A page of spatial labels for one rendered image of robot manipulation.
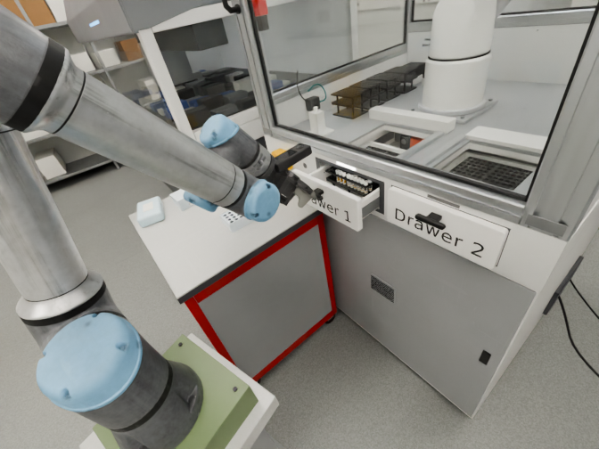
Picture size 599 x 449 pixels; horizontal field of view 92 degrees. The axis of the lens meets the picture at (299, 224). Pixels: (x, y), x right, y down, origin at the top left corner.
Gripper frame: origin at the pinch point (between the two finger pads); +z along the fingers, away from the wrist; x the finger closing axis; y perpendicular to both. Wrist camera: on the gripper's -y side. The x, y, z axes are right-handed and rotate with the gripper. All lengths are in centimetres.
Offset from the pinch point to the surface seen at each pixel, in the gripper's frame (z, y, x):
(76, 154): 22, 93, -426
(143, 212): -13, 39, -59
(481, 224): 6.6, -11.6, 41.4
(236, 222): 0.7, 20.7, -23.3
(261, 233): 5.6, 19.2, -14.6
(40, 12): -70, -29, -377
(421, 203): 7.1, -11.1, 27.2
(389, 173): 4.6, -14.8, 16.2
